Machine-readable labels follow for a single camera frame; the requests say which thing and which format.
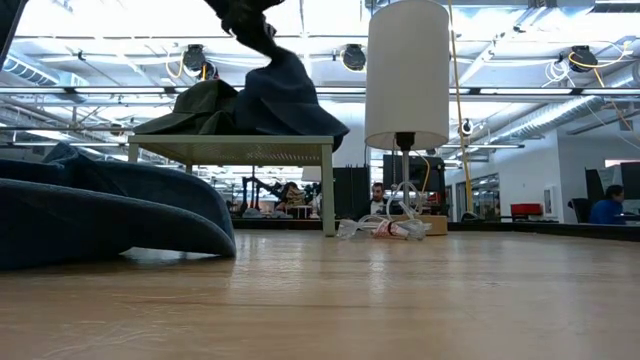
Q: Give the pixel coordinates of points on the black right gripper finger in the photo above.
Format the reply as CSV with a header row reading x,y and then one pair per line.
x,y
240,17
267,5

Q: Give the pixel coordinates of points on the grey-green bucket hat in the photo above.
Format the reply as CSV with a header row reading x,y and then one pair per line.
x,y
205,97

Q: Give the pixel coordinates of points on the blue denim bucket hat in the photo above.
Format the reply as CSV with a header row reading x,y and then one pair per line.
x,y
285,105

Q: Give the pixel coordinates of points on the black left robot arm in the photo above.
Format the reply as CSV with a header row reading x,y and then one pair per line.
x,y
10,25

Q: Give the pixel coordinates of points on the large dark blue bucket hat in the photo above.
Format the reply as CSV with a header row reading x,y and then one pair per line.
x,y
100,220

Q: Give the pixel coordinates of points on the small pale green metal table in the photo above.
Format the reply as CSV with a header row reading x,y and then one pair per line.
x,y
225,141

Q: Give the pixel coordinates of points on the white cylindrical lampshade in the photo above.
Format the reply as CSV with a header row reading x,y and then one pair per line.
x,y
407,75

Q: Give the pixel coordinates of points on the black background robot arms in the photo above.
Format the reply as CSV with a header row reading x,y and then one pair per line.
x,y
267,187

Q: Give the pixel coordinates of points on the person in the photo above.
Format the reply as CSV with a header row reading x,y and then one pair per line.
x,y
605,212
378,192
294,196

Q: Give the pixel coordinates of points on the silver lamp pole black socket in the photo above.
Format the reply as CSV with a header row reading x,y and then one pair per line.
x,y
405,142

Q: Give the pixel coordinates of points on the black cabinet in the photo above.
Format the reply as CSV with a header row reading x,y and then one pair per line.
x,y
350,190

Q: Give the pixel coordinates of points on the small black ceiling reel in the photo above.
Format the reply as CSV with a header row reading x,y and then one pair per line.
x,y
466,128

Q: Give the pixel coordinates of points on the black monitor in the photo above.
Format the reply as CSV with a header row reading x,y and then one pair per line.
x,y
435,170

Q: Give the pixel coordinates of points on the red box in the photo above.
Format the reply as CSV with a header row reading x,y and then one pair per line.
x,y
526,210

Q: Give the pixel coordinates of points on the black office chair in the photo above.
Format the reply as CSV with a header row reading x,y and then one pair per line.
x,y
580,210

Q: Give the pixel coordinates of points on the silver ventilation duct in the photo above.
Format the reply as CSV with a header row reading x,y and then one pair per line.
x,y
550,117

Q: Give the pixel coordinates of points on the black table edge rail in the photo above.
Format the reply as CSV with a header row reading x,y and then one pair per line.
x,y
550,229

